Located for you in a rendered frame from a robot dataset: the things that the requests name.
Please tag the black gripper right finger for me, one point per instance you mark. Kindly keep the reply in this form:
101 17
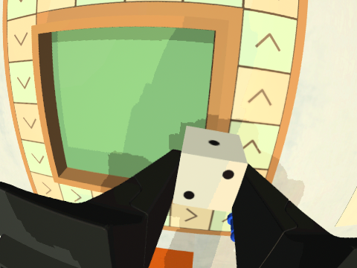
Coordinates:
271 232

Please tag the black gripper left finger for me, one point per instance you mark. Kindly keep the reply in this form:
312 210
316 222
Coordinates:
117 229

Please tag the pale yellow flat rectangle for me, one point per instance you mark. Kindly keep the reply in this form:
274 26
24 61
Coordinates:
349 215

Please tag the blue game pawn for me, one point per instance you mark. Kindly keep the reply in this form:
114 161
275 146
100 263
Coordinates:
230 222

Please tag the cream die with black pips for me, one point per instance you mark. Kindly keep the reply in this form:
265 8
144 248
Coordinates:
210 170

